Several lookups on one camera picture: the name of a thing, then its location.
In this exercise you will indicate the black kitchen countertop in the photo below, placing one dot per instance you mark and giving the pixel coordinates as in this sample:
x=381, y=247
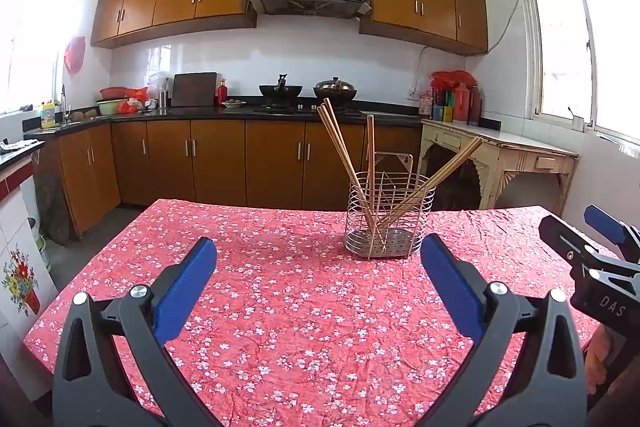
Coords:
x=200, y=113

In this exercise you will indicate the black gas stove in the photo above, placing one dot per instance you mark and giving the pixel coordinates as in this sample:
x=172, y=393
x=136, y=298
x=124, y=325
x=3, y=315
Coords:
x=300, y=111

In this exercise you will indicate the tiled counter with flower print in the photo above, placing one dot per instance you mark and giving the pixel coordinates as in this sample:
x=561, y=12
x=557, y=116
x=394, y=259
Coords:
x=20, y=227

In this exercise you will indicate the person's right hand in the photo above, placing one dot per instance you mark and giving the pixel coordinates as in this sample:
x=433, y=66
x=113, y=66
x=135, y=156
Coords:
x=597, y=357

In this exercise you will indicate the barred sliding window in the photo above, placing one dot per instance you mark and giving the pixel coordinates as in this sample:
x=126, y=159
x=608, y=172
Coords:
x=560, y=47

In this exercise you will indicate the small white plate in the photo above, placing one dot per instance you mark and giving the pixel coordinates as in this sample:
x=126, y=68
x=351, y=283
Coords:
x=233, y=103

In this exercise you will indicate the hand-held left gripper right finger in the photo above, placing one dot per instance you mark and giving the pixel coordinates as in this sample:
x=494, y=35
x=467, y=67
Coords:
x=450, y=284

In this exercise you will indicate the dark wooden cutting board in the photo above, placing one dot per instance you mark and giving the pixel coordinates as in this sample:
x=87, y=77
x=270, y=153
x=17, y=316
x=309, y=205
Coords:
x=194, y=89

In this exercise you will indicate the steel faucet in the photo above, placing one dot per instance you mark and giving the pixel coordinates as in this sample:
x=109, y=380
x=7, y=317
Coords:
x=63, y=99

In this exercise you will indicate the small red bottle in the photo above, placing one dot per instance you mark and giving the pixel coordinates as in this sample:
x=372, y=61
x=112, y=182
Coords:
x=222, y=94

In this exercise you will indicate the bright red thermos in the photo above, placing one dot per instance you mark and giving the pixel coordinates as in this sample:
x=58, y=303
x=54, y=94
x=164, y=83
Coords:
x=461, y=104

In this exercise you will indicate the white and green bucket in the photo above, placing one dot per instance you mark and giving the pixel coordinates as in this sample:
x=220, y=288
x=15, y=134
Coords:
x=42, y=252

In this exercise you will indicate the green basin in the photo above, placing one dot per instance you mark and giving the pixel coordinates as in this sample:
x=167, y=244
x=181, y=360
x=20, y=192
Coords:
x=110, y=107

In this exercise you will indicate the crumpled red plastic bags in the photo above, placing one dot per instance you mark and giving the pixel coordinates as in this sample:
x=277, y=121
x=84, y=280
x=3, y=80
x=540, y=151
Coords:
x=136, y=94

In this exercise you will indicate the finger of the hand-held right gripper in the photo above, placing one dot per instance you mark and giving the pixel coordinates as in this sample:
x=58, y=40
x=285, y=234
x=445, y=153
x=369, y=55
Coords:
x=605, y=224
x=560, y=232

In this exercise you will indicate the red basin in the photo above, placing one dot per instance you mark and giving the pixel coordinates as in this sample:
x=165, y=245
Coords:
x=112, y=93

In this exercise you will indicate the black wok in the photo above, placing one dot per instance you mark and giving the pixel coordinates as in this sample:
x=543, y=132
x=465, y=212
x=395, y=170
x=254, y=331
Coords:
x=280, y=92

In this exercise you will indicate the grey rag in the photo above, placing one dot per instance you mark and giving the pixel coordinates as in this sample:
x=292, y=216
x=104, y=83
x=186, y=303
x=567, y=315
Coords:
x=12, y=147

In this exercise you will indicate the steel cup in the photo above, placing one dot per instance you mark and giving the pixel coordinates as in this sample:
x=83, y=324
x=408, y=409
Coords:
x=163, y=99

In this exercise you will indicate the yellow dish soap bottle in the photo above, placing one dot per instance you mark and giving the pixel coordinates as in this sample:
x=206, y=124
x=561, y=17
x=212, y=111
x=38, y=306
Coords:
x=48, y=117

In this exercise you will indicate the blue box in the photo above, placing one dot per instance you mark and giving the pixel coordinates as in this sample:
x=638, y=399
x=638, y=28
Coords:
x=438, y=113

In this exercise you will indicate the pink bottle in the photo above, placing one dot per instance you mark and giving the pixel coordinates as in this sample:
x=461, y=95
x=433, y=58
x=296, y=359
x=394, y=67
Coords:
x=425, y=107

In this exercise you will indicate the white mug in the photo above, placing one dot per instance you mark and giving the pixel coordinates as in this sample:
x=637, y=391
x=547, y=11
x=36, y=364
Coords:
x=577, y=124

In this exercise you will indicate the cream wooden side table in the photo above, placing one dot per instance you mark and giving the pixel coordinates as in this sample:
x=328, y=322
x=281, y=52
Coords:
x=510, y=142

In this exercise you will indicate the dark red thermos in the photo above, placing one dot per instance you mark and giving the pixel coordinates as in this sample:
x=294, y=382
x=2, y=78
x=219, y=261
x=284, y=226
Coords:
x=475, y=107

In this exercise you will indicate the plain sliding window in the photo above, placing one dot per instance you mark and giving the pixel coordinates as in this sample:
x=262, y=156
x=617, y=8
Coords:
x=30, y=32

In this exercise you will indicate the clear plastic bag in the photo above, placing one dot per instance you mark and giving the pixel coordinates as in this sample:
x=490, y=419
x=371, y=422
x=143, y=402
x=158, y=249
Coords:
x=159, y=82

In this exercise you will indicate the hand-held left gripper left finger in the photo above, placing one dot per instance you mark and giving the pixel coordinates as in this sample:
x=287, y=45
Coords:
x=185, y=289

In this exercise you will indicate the wooden chopstick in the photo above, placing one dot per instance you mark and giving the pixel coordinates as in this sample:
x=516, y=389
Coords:
x=370, y=147
x=450, y=163
x=342, y=142
x=333, y=142
x=452, y=170

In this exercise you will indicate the grey sack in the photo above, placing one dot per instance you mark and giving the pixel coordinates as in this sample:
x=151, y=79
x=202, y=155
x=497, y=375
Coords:
x=55, y=212

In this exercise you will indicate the wooden base cabinets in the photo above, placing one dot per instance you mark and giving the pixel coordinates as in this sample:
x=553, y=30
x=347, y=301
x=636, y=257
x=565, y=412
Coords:
x=220, y=162

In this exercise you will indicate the steel lidded pot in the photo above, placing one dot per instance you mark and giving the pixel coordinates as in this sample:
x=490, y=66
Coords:
x=335, y=89

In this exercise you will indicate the red floral tablecloth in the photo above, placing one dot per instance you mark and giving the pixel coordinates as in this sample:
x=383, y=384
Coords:
x=300, y=332

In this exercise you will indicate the yellow box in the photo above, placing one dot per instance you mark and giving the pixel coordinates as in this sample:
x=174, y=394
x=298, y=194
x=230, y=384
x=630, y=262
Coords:
x=448, y=114

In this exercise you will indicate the hanging red plastic bag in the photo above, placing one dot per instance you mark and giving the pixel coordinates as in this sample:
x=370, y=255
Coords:
x=75, y=56

